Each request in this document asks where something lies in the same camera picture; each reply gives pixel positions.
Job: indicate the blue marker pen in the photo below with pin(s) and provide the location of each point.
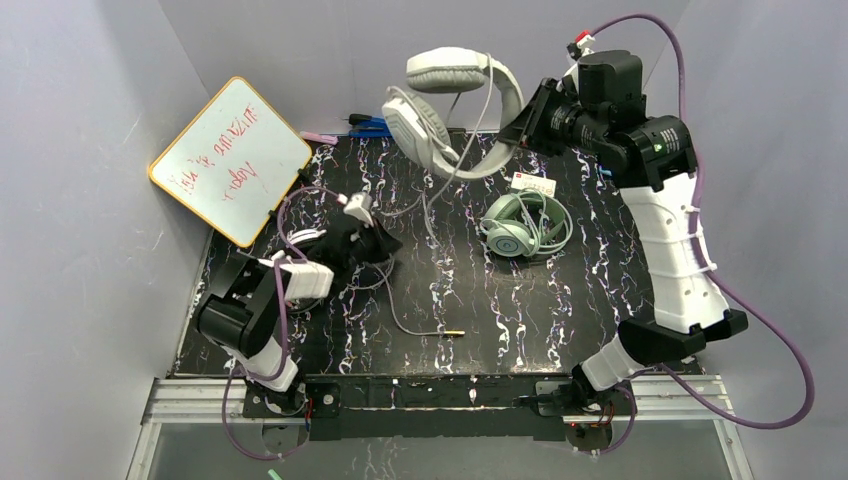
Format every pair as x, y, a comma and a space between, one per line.
366, 126

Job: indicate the small white red box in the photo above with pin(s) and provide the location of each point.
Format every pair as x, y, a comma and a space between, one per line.
523, 181

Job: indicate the mint green headphones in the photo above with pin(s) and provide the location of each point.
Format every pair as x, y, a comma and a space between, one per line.
526, 223

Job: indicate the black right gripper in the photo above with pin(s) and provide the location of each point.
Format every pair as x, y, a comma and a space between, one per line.
539, 115

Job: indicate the pink marker pen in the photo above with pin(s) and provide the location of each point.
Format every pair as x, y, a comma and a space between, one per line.
319, 138

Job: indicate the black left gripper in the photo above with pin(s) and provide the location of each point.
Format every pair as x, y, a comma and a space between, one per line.
361, 242

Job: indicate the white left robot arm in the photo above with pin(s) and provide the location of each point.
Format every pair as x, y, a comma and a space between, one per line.
244, 309

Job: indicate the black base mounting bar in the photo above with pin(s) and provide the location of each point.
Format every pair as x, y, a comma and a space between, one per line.
430, 406

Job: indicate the yellow framed whiteboard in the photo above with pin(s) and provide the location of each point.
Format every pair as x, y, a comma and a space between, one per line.
234, 163

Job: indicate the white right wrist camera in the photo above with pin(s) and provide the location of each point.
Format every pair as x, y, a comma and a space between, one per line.
580, 47

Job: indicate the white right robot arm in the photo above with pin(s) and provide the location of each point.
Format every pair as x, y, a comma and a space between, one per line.
653, 166

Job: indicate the grey white headphones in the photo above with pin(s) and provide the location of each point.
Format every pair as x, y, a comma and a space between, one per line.
451, 94

